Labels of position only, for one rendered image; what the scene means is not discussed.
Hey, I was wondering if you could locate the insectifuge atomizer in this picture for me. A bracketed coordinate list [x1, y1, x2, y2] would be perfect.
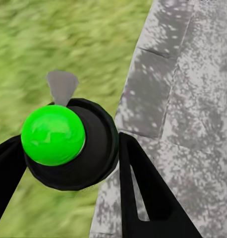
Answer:
[21, 70, 119, 191]

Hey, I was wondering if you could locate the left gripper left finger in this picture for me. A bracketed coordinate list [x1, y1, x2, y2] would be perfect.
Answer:
[0, 135, 27, 219]

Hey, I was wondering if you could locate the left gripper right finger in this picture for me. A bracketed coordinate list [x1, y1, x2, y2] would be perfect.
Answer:
[119, 132, 202, 238]

